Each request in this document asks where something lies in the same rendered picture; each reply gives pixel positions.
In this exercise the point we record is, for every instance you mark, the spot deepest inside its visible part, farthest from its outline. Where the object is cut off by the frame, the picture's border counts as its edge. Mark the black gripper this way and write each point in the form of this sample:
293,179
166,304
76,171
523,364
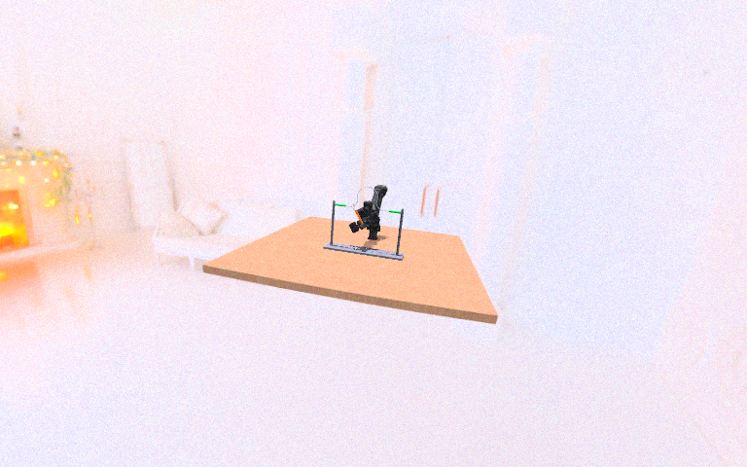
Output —
367,221

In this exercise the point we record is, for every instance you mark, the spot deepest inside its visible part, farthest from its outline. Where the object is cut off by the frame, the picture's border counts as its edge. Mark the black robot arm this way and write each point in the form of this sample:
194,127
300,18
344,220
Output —
370,207

